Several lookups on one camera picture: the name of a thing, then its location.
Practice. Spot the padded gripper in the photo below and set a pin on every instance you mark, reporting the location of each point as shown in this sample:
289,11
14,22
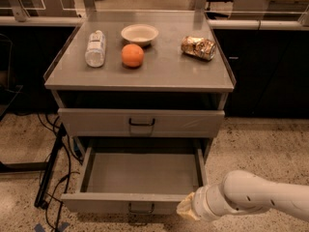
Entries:
198,203

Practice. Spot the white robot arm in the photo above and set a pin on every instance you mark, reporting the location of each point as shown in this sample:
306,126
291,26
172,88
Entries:
244,193

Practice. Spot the grey metal drawer cabinet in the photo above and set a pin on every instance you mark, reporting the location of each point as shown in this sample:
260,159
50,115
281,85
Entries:
167,80

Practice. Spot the black floor stand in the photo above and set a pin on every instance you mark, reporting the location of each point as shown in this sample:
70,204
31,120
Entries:
45,166

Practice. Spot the gold crumpled can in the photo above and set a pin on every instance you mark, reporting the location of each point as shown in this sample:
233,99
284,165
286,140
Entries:
198,47

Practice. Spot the orange fruit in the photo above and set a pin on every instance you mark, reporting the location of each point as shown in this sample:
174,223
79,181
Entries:
132,55

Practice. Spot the white paper bowl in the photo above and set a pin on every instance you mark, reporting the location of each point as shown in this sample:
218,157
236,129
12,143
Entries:
141,34

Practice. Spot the clear plastic water bottle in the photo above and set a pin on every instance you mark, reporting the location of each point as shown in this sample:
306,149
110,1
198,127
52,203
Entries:
96,48

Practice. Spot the black lower drawer handle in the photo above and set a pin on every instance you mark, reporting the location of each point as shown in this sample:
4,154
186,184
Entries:
141,208

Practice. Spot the black drawer handle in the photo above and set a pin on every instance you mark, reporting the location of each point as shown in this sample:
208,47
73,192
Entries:
141,208
146,124

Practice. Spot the black upper drawer handle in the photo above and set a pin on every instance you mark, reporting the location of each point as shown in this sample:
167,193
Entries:
146,124

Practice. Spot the white horizontal rail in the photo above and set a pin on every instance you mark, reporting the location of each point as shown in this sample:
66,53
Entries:
215,24

